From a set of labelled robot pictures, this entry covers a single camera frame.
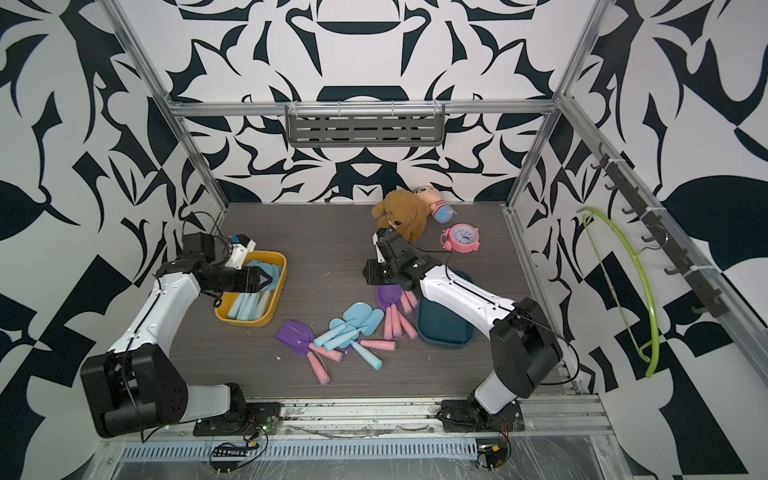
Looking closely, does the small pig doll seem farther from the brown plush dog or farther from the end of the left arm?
the end of the left arm

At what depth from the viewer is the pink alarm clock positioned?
3.51 feet

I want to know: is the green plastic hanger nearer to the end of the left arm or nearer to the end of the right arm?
the end of the right arm
